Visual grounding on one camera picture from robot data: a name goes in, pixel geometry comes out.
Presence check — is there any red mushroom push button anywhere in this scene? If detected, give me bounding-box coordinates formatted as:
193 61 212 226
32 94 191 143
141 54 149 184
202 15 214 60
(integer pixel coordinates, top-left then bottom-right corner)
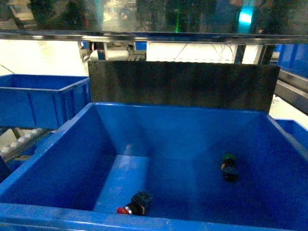
116 191 153 216

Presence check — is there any blue bin on left shelf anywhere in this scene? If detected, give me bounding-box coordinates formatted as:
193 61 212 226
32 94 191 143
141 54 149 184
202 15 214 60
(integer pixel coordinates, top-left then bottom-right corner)
0 103 308 231

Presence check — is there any black corrugated panel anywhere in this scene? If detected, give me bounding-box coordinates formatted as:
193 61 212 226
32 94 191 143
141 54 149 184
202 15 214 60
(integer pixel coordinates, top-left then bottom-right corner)
88 61 280 112

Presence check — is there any green push button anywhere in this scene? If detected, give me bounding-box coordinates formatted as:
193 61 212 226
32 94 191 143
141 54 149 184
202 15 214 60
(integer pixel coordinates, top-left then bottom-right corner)
221 154 239 183

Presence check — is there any blue bin far left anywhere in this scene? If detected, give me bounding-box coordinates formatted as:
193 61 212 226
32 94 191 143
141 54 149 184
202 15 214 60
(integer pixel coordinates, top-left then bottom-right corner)
0 74 91 129

